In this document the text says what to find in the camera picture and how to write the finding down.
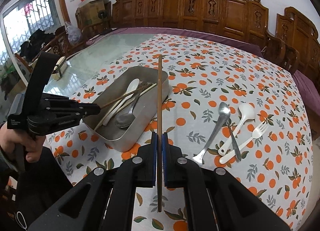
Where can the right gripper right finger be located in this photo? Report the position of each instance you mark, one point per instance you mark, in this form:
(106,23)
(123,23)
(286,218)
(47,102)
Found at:
(168,164)

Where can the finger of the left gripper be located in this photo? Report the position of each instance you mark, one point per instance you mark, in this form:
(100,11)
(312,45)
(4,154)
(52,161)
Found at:
(88,109)

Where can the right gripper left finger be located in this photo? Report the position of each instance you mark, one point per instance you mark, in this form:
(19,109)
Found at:
(151,161)

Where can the metal spoon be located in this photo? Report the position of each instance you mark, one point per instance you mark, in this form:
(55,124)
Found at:
(126,119)
(224,115)

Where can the light bamboo chopstick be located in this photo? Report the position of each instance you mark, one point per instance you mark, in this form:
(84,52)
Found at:
(128,102)

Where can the white plastic spoon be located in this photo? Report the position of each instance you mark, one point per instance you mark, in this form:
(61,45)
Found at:
(131,87)
(247,113)

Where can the metal fork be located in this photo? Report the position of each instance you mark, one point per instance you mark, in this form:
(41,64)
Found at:
(234,143)

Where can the dark brown wooden chopstick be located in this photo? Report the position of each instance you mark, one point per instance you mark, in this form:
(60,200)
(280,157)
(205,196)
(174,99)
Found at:
(159,135)

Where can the white plastic fork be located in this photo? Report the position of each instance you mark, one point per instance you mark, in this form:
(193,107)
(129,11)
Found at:
(256,134)

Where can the left hand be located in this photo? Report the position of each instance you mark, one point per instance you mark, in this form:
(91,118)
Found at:
(10,138)

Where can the metal rectangular tray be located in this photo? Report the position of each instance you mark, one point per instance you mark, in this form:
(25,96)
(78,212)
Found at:
(145,109)

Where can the small white box on table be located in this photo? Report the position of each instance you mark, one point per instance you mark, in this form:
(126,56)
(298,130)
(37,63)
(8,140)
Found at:
(59,68)

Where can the wooden chair near window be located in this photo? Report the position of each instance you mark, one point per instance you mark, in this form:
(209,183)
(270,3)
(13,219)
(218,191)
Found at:
(57,43)

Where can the window with grille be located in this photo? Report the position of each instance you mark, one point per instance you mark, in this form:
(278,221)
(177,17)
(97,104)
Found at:
(21,18)

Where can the cardboard box stack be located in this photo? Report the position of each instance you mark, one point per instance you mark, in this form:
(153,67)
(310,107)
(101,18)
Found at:
(87,12)

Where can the purple armchair cushion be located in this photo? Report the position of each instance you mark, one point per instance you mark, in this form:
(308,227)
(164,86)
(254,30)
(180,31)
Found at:
(308,91)

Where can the carved wooden sofa bench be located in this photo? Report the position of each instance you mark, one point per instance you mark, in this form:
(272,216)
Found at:
(242,20)

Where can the carved wooden armchair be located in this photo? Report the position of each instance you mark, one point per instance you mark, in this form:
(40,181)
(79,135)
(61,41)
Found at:
(301,39)

